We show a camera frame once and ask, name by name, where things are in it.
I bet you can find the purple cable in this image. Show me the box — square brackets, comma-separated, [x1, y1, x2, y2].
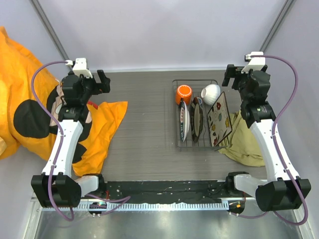
[229, 55, 309, 226]
[31, 60, 131, 222]

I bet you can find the olive green cloth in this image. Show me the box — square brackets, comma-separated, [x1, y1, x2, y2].
[218, 111, 265, 167]

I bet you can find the white ribbed bowl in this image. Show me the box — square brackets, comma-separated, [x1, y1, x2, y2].
[201, 84, 221, 106]

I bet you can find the green rimmed white plate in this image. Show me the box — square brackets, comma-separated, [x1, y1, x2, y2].
[178, 98, 190, 142]

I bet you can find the slotted white cable duct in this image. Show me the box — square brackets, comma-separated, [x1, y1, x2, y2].
[73, 201, 229, 211]

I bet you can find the black wire dish rack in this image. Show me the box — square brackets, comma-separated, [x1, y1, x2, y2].
[172, 79, 229, 151]

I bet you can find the small blue cup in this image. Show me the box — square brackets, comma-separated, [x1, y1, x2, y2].
[192, 97, 203, 106]

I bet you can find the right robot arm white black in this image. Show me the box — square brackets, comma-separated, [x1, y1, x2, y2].
[222, 64, 311, 212]

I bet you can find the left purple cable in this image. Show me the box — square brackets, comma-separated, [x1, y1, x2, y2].
[31, 60, 131, 222]

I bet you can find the square floral plate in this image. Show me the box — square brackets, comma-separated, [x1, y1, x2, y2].
[207, 92, 232, 147]

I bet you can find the brown rimmed round plate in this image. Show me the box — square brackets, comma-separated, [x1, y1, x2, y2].
[189, 102, 204, 143]

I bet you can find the right aluminium frame post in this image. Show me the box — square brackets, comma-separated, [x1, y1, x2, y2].
[259, 0, 296, 52]

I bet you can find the orange mug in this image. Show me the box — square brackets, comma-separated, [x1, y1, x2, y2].
[175, 85, 192, 105]

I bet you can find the orange cartoon mouse cloth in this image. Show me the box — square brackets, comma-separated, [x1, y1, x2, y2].
[0, 27, 128, 176]

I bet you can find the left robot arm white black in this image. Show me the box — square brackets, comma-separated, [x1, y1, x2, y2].
[31, 70, 110, 208]

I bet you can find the left aluminium frame post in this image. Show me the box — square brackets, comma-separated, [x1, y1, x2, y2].
[29, 0, 69, 60]

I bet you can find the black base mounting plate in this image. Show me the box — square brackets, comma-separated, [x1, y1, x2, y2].
[91, 180, 251, 204]

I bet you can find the aluminium frame post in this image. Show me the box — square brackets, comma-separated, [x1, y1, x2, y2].
[29, 0, 69, 60]
[259, 0, 296, 52]

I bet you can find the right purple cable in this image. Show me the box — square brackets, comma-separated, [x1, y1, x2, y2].
[229, 55, 309, 226]

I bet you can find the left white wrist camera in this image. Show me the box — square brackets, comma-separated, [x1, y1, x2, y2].
[65, 58, 93, 78]

